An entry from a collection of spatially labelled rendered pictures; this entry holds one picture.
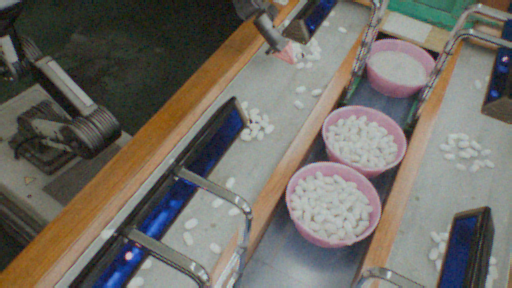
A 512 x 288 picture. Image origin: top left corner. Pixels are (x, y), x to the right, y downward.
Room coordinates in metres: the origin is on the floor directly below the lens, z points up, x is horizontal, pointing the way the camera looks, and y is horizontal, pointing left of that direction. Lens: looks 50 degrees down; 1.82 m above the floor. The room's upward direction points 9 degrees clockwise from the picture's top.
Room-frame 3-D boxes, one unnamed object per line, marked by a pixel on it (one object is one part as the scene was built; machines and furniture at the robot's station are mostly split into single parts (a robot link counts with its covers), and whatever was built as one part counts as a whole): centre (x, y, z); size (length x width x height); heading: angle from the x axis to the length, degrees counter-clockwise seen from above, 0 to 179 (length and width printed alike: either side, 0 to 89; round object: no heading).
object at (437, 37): (1.63, -0.56, 0.77); 0.33 x 0.15 x 0.01; 70
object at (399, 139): (1.01, -0.33, 0.72); 0.27 x 0.27 x 0.10
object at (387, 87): (1.42, -0.48, 0.72); 0.27 x 0.27 x 0.10
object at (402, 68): (1.42, -0.48, 0.71); 0.22 x 0.22 x 0.06
